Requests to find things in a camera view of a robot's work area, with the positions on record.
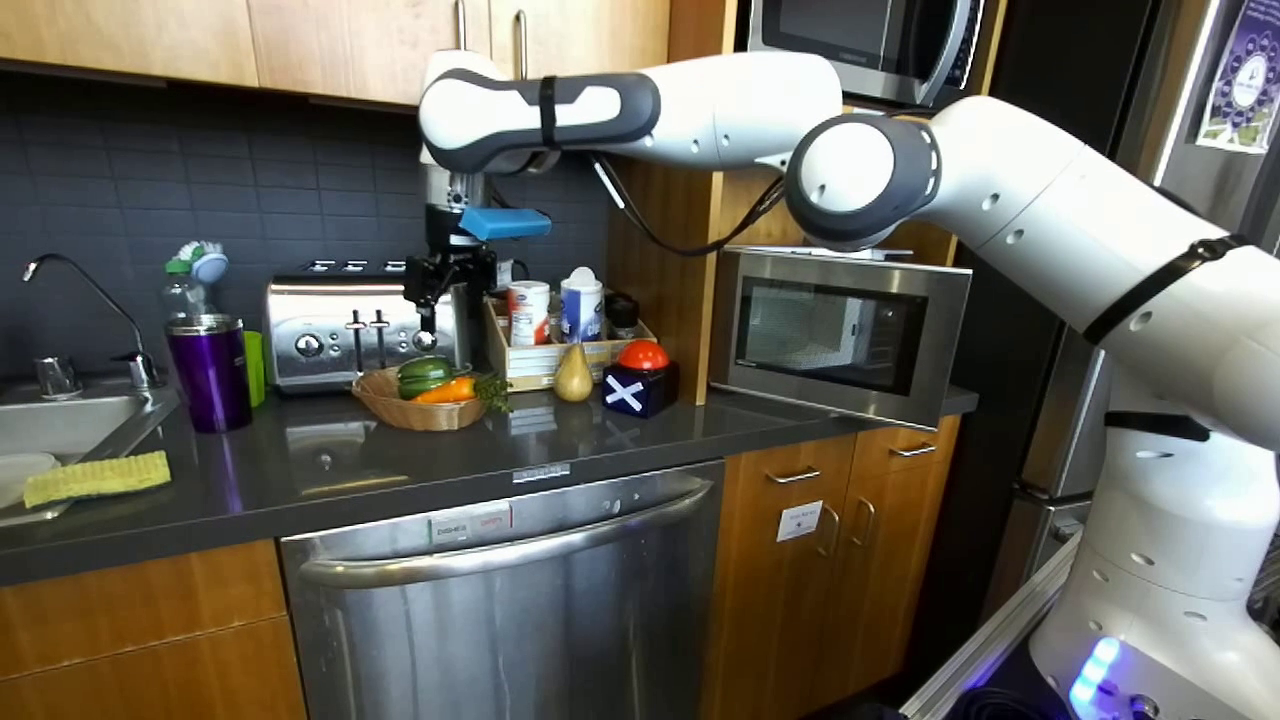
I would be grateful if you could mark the purple metal tumbler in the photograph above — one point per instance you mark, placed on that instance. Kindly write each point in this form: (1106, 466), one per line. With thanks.
(208, 377)

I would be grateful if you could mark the blue green dish brush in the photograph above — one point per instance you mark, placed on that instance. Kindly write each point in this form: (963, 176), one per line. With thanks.
(193, 269)

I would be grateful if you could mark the grey robot mounting platform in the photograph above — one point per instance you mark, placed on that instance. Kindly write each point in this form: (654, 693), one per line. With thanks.
(986, 654)

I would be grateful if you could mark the silver four-slot toaster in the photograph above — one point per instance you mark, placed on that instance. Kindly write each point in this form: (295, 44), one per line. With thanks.
(335, 335)

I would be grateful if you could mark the light wooden crate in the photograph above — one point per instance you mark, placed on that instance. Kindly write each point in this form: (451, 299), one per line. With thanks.
(540, 366)

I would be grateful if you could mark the small silver countertop microwave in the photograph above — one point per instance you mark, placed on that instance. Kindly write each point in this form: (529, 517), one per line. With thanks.
(841, 335)

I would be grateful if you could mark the yellow sponge cloth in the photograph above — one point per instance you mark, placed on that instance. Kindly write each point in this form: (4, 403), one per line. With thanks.
(97, 478)

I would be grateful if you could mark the dark round bottle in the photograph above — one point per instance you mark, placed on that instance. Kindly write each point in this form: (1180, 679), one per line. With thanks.
(623, 311)

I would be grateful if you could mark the tall wooden shelf unit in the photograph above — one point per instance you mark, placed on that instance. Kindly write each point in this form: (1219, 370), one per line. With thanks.
(666, 293)

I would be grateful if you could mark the black box red button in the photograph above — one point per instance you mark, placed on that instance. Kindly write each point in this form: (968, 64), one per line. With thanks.
(637, 389)

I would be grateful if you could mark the wooden cabinet door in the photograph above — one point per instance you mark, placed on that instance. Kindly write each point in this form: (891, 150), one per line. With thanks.
(906, 532)
(123, 32)
(586, 32)
(347, 42)
(774, 612)

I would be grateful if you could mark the white bottle red label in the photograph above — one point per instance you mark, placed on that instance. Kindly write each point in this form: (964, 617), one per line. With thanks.
(529, 314)

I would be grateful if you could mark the chrome sink faucet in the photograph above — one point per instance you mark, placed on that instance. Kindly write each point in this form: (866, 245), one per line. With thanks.
(140, 377)

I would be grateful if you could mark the purple poster on refrigerator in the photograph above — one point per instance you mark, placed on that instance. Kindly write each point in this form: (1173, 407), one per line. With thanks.
(1247, 81)

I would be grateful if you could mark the large silver shelf microwave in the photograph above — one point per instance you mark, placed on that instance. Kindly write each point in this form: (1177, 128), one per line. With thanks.
(880, 32)

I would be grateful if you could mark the stainless steel sink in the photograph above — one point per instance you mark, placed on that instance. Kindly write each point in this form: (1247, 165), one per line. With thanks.
(52, 426)

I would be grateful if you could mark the green toy vegetable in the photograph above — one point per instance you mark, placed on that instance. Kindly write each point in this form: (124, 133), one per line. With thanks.
(425, 377)

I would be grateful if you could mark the yellow toy pear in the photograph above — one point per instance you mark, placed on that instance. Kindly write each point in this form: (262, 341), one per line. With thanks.
(573, 377)

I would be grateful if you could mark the wooden upper cabinet door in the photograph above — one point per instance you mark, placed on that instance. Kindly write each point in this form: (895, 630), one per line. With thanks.
(347, 42)
(586, 32)
(123, 32)

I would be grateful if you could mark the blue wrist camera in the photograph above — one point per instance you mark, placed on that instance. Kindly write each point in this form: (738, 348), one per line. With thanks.
(504, 221)

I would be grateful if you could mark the shallow wooden basket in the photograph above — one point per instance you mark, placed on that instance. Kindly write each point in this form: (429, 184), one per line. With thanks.
(414, 416)

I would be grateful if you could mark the wide wooden lower cabinet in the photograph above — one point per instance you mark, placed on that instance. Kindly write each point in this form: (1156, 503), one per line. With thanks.
(144, 642)

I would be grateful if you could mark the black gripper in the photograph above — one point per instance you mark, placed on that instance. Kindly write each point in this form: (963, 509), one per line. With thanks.
(455, 275)

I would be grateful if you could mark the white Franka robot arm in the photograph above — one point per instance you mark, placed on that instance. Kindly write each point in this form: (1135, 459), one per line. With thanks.
(1064, 203)

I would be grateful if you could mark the stainless steel dishwasher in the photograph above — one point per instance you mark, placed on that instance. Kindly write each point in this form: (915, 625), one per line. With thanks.
(504, 612)

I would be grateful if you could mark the green plastic cup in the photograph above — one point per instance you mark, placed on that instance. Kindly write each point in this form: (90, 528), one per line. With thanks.
(259, 370)

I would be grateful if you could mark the white label on cabinet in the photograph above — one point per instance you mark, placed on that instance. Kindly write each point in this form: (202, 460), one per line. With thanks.
(802, 521)

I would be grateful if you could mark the stainless steel refrigerator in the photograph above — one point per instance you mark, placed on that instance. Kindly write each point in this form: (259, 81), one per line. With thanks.
(1173, 121)

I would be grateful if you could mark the wooden lower cabinet door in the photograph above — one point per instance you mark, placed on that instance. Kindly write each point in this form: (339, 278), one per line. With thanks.
(774, 612)
(906, 532)

